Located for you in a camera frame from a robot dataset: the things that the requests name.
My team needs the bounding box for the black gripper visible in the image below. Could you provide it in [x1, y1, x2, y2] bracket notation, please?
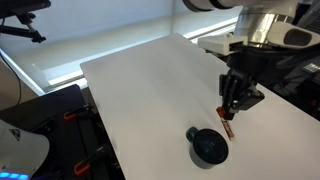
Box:
[218, 53, 269, 121]

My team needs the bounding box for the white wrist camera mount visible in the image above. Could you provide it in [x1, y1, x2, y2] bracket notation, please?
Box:
[197, 21, 320, 56]

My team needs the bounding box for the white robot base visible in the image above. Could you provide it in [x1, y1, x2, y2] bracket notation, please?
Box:
[0, 119, 51, 180]

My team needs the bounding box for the black orange bar clamp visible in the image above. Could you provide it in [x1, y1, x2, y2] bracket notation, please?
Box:
[73, 143, 111, 176]
[63, 104, 93, 122]

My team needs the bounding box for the red marker pen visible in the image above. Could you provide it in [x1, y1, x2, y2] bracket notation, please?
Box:
[215, 106, 237, 141]

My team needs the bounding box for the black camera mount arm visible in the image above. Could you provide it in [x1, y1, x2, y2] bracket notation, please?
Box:
[0, 0, 53, 44]

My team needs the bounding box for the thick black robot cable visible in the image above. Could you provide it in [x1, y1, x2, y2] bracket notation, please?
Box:
[266, 39, 320, 73]

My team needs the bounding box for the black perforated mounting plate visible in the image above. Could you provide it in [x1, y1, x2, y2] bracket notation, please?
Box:
[0, 83, 126, 180]

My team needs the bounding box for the thin black cable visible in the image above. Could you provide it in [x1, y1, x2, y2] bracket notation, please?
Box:
[0, 51, 23, 108]

